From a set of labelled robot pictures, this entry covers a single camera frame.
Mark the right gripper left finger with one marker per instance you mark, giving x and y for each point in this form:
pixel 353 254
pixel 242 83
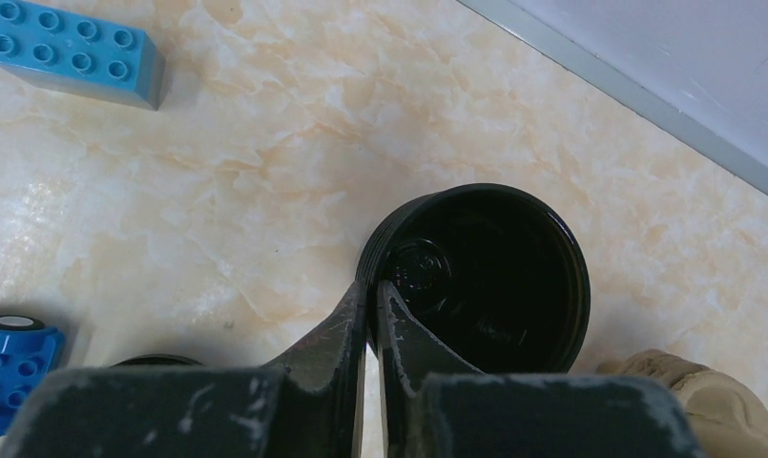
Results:
pixel 314 401

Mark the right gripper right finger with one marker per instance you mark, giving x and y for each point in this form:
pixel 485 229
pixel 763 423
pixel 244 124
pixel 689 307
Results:
pixel 409 354

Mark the black cup lid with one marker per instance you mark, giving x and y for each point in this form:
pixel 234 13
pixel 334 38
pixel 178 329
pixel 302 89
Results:
pixel 158 359

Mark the blue toy car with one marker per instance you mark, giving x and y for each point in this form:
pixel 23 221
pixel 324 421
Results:
pixel 29 349

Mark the brown cardboard cup carrier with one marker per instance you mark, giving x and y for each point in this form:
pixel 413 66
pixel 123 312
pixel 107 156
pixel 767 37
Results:
pixel 728 418

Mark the blue toy brick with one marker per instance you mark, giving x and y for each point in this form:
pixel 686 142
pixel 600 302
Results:
pixel 77 54

